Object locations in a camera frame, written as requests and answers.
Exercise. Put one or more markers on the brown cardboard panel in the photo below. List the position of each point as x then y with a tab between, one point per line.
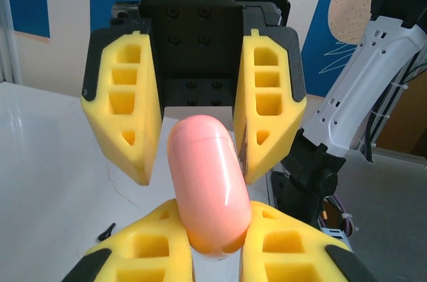
407	118

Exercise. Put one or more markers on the pink earbud charging case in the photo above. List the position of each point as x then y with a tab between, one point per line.
207	178

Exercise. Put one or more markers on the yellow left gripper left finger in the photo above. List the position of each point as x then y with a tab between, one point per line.
143	248

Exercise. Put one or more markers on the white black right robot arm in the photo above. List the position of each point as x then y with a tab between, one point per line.
367	78

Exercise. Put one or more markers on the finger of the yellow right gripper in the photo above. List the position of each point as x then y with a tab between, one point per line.
283	122
100	122

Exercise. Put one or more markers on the aluminium frame post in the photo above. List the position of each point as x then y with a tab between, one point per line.
8	22

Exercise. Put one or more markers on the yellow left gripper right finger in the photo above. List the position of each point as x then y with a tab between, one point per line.
287	248

